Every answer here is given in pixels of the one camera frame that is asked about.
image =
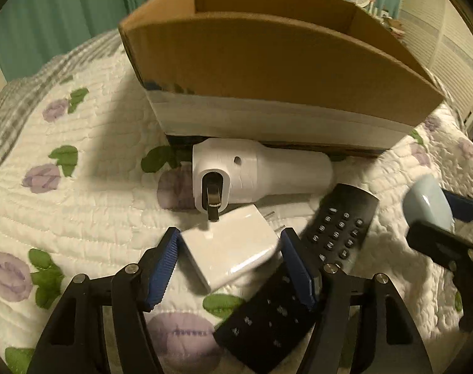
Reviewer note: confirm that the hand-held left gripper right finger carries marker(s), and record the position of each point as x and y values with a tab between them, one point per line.
298	267

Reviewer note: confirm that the light blue plastic case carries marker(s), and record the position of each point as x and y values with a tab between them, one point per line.
429	202

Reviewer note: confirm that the black remote control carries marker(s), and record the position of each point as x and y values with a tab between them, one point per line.
337	226

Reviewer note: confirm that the white power adapter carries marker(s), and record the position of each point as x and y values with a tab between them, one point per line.
230	243

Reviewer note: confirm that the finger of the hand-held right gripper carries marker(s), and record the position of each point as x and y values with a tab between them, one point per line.
463	205
438	241

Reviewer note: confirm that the white cylindrical handheld device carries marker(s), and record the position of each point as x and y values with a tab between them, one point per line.
275	173

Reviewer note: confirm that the white floral quilt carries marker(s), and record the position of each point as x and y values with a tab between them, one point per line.
80	202

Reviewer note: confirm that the white louvred closet door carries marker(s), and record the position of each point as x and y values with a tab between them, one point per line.
446	50

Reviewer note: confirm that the grey checked blanket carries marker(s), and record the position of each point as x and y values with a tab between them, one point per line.
22	97

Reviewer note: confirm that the cardboard box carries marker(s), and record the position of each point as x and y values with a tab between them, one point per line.
283	74

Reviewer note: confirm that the teal curtain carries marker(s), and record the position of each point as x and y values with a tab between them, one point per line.
61	7

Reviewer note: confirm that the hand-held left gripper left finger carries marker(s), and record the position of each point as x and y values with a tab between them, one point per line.
163	267

